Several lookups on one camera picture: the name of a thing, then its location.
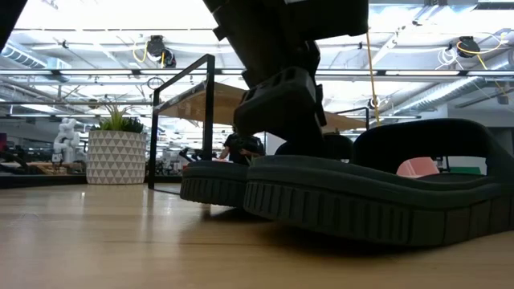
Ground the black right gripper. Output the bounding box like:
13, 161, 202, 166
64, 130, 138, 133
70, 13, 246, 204
234, 66, 328, 153

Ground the black slide sandal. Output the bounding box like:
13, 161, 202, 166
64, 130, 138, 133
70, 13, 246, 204
243, 118, 514, 247
180, 132, 354, 209

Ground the pink slide sandal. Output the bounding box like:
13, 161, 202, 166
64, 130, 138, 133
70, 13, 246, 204
396, 157, 441, 179

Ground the person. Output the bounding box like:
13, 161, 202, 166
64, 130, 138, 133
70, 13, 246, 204
218, 126, 266, 165

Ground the green box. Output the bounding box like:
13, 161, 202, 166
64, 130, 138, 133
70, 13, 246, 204
449, 166, 482, 176

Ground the plant in white patterned pot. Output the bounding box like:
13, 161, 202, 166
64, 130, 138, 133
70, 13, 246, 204
86, 102, 148, 185

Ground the white robot figure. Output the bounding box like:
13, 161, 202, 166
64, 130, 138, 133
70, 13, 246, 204
51, 117, 81, 165

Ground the wooden shelf black metal frame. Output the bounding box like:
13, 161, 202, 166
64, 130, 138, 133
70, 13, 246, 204
147, 53, 370, 190

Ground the yellow hanging cable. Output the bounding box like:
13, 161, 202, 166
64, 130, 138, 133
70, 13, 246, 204
365, 30, 382, 128

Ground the black ceiling cable reel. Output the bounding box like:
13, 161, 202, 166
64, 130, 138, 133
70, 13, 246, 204
456, 35, 481, 59
145, 35, 177, 69

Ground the black aluminium table frame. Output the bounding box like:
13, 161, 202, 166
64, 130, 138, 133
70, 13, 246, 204
0, 174, 182, 190

